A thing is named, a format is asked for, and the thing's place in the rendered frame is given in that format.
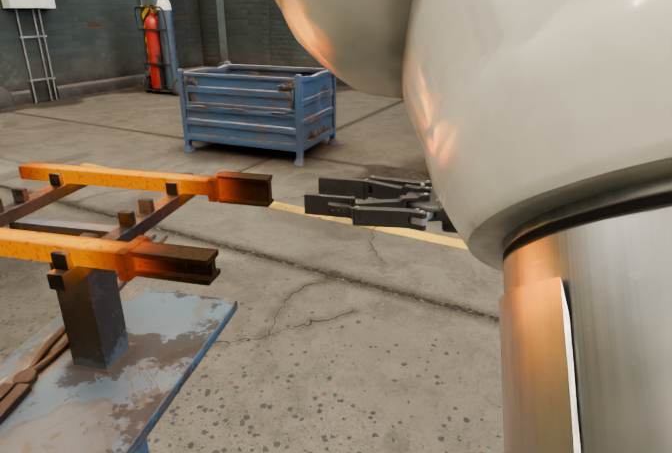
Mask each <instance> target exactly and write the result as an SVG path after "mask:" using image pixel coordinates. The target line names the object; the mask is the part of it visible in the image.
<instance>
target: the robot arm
mask: <svg viewBox="0 0 672 453"><path fill-rule="evenodd" d="M275 1H276V3H277V5H278V6H279V8H280V10H281V11H282V13H283V15H284V18H285V20H286V22H287V24H288V26H289V28H290V30H291V31H292V33H293V35H294V37H295V38H296V40H297V41H298V42H299V43H300V44H301V45H302V46H303V47H304V48H305V49H306V50H307V51H308V52H309V53H310V54H311V55H312V56H313V57H314V58H315V59H316V60H317V61H318V62H319V63H320V64H321V65H322V66H324V67H325V68H326V69H327V70H329V71H330V72H331V73H332V74H334V75H335V76H336V77H337V78H339V79H340V80H342V81H343V82H345V83H346V84H348V85H349V86H351V87H352V88H354V89H356V90H358V91H361V92H364V93H367V94H370V95H376V96H384V97H391V98H399V99H404V102H405V106H406V110H407V113H408V116H409V118H410V121H411V123H412V125H413V128H414V130H415V133H416V135H417V137H418V140H419V142H420V144H421V147H422V149H423V151H424V154H425V160H426V164H427V169H428V172H429V176H430V179H431V181H430V180H427V181H416V180H407V179H398V178H389V177H380V176H373V175H372V176H369V179H364V180H363V179H350V178H337V177H324V176H320V177H319V178H318V184H319V185H318V186H319V194H315V193H306V194H305V195H304V209H305V214H312V215H323V216H333V217H344V218H350V219H352V224H353V225H355V226H373V227H393V228H409V229H414V230H420V231H425V230H426V224H427V222H432V221H442V230H443V231H444V232H450V233H458V234H459V235H460V237H461V238H462V240H463V241H464V243H465V245H466V246H467V248H468V249H469V251H470V252H471V254H472V255H473V256H474V257H475V258H476V259H478V260H479V261H481V262H482V263H484V264H486V265H488V266H491V267H493V268H496V269H498V270H501V271H503V275H504V294H503V295H502V296H501V297H500V299H499V317H500V347H501V376H502V406H503V435H504V453H672V0H275ZM432 186H433V188H432ZM368 197H372V198H376V199H381V200H366V199H367V198H368ZM362 198H363V200H361V201H356V199H362Z"/></svg>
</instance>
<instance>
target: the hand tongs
mask: <svg viewBox="0 0 672 453"><path fill-rule="evenodd" d="M168 237H169V236H168V234H164V236H163V237H162V238H161V239H160V240H159V241H158V243H164V242H165V241H166V240H167V239H168ZM127 283H128V281H120V282H119V284H118V287H119V291H120V290H121V289H122V288H123V287H124V286H125V285H126V284H127ZM65 332H66V330H65V326H64V324H63V325H62V326H61V327H60V328H59V329H58V330H57V331H56V332H55V333H54V334H53V335H52V336H51V337H50V339H49V340H48V341H47V342H46V343H45V344H44V345H43V347H42V348H41V349H40V350H39V352H38V353H37V354H36V356H35V357H34V359H33V360H32V362H31V363H30V365H29V366H28V368H27V369H24V370H22V371H19V372H18V373H16V374H15V375H14V376H13V378H12V383H2V384H1V385H0V425H1V424H2V423H3V422H4V420H5V419H6V418H7V417H8V416H9V415H10V414H11V413H12V412H13V411H14V409H15V408H16V407H17V406H18V405H19V404H20V403H21V402H22V401H23V399H24V398H25V397H26V396H27V395H28V394H29V393H30V392H31V390H32V389H31V385H32V384H34V383H35V382H36V381H37V379H38V375H37V373H38V372H40V371H41V370H42V369H44V368H45V367H46V366H47V365H49V364H50V363H51V362H52V361H53V360H55V359H56V358H57V357H58V356H59V355H60V354H61V353H62V352H64V351H65V350H66V349H67V348H68V347H69V343H68V338H67V339H66V340H65V341H64V342H62V343H61V344H60V345H59V346H58V347H57V348H56V349H55V350H54V351H52V352H51V353H50V354H49V355H48V356H46V357H45V358H44V356H45V355H46V354H47V352H48V351H49V350H50V349H51V347H52V346H53V345H54V344H55V343H56V342H57V341H58V339H59V338H60V337H61V336H62V335H63V334H64V333H65ZM43 358H44V359H43ZM42 359H43V360H42Z"/></svg>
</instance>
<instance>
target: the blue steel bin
mask: <svg viewBox="0 0 672 453"><path fill-rule="evenodd" d="M177 79H178V88H179V97H180V106H181V115H182V124H183V133H184V141H185V148H184V150H183V151H185V152H192V151H194V150H196V149H195V148H194V146H193V144H192V141H201V142H210V143H219V144H228V145H237V146H246V147H255V148H263V149H272V150H281V151H290V152H296V160H295V162H294V163H293V165H297V166H302V165H304V164H305V161H304V151H305V150H307V149H308V148H310V147H312V146H314V145H315V144H317V143H319V142H320V141H322V140H324V139H325V138H327V137H329V136H330V139H329V142H328V144H329V145H336V144H338V141H337V138H336V76H335V75H334V74H332V73H331V72H330V71H329V70H327V69H326V68H309V67H286V66H265V65H243V64H231V62H230V61H225V62H224V65H223V66H220V67H218V68H211V67H206V68H200V69H194V70H188V71H185V70H184V69H183V68H178V69H177Z"/></svg>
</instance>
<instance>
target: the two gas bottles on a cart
mask: <svg viewBox="0 0 672 453"><path fill-rule="evenodd" d="M137 8H150V11H151V13H150V14H149V15H150V16H148V17H146V19H145V22H144V26H145V28H139V22H138V18H137V14H136V9H137ZM153 12H155V13H153ZM156 12H157V14H156ZM134 14H135V18H136V22H137V26H138V33H139V40H140V47H141V53H142V60H143V67H144V74H145V77H144V78H143V81H142V86H143V89H144V90H145V91H146V92H152V91H163V92H173V93H175V94H176V95H179V88H178V79H177V69H178V68H179V67H178V58H177V43H176V40H175V33H174V32H176V31H174V25H173V13H172V9H171V4H170V1H169V0H157V5H156V6H154V5H149V6H136V7H135V8H134ZM155 14H156V15H155ZM140 31H145V33H146V41H147V49H148V57H149V63H146V62H144V55H143V48H142V41H141V34H140ZM145 65H150V73H151V76H149V75H148V76H146V69H145Z"/></svg>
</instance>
